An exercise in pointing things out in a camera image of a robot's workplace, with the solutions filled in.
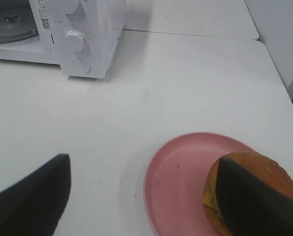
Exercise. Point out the glass microwave turntable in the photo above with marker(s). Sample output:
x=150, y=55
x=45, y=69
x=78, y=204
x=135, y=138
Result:
x=17, y=24

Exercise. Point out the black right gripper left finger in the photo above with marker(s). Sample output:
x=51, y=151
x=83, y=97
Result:
x=34, y=205

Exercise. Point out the white microwave oven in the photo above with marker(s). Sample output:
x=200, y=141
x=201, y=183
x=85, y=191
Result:
x=100, y=21

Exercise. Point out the pink round plate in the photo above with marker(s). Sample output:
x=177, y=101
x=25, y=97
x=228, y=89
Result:
x=175, y=180

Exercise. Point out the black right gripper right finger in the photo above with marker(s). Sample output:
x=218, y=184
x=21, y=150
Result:
x=248, y=205

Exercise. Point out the white microwave knob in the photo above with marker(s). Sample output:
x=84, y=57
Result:
x=74, y=40
x=71, y=6

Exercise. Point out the burger with lettuce and cheese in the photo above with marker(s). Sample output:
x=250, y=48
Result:
x=264, y=168

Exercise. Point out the round microwave door button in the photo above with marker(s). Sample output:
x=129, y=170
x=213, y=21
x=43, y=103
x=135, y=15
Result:
x=81, y=66

